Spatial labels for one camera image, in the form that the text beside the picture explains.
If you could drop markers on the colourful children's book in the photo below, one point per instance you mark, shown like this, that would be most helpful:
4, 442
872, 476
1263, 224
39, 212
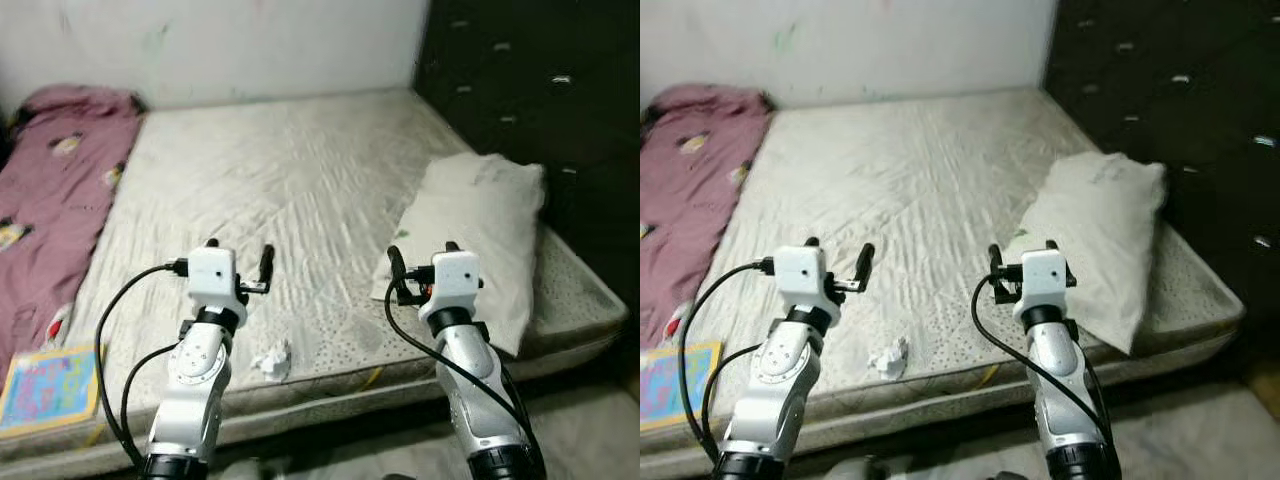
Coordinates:
675, 385
50, 390

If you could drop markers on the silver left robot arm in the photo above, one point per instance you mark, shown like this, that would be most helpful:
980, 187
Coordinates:
195, 400
775, 400

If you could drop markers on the crumpled white tissue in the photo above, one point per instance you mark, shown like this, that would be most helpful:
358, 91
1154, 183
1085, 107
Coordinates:
888, 358
272, 362

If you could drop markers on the white quilted mattress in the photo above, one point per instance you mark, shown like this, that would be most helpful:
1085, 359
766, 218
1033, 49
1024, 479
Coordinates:
920, 170
300, 170

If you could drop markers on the purple cartoon print blanket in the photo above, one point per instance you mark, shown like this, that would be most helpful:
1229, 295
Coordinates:
60, 200
690, 200

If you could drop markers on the grey left robot leg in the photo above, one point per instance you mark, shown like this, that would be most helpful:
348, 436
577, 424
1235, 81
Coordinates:
250, 468
850, 468

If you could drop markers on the black tufted headboard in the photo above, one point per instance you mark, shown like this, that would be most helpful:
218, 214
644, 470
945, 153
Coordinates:
1190, 40
560, 40

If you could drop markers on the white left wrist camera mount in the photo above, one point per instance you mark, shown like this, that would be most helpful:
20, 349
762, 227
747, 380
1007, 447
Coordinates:
801, 273
212, 275

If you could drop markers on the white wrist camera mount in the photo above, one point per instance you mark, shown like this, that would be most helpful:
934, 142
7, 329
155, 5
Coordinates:
801, 273
457, 278
212, 275
1044, 277

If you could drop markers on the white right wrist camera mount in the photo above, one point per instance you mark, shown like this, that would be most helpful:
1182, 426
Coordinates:
1044, 277
457, 278

